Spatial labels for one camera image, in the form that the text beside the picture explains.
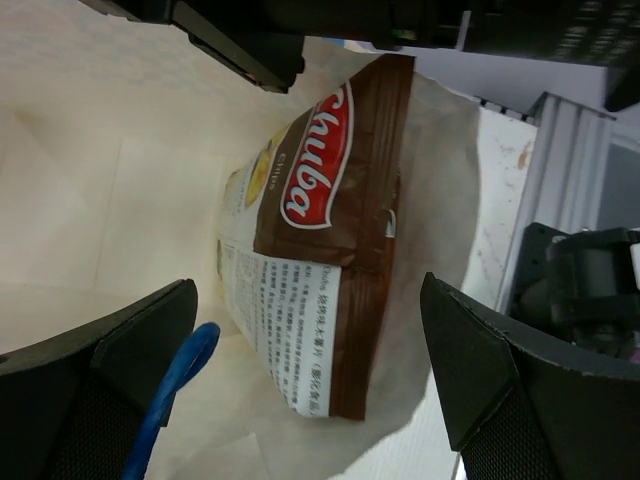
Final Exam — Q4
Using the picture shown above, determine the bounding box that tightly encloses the brown chocolate snack packet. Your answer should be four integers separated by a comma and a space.
216, 54, 414, 420

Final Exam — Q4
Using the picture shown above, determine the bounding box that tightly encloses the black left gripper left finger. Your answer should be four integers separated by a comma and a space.
1, 280, 198, 479

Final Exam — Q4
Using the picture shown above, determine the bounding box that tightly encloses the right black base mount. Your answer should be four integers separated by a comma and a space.
506, 223, 639, 362

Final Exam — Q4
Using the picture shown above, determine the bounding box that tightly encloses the blue checkered paper bag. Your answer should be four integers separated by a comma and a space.
1, 1, 480, 479

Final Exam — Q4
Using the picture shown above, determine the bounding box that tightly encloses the aluminium mounting rail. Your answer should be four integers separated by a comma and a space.
496, 93, 616, 313

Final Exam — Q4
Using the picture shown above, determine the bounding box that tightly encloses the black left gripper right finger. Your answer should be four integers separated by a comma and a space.
420, 274, 639, 479

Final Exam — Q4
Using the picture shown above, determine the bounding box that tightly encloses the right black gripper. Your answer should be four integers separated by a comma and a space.
87, 0, 639, 112

